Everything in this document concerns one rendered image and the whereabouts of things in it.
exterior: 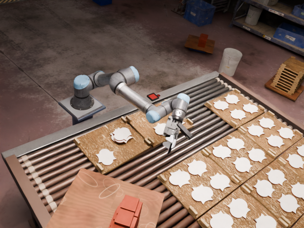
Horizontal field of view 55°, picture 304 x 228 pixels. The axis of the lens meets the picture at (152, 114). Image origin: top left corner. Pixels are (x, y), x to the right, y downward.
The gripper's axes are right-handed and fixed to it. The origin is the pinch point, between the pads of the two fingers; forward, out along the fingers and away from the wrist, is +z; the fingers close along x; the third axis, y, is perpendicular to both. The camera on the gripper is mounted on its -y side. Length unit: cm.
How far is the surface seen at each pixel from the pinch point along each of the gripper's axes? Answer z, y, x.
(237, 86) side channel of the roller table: -102, -49, -84
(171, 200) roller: 22.5, -10.8, -20.6
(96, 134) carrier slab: -5, 49, -41
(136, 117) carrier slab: -30, 28, -53
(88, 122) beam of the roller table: -13, 60, -49
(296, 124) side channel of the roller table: -72, -98, -61
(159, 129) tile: -25, 9, -47
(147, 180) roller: 15.3, 6.4, -26.9
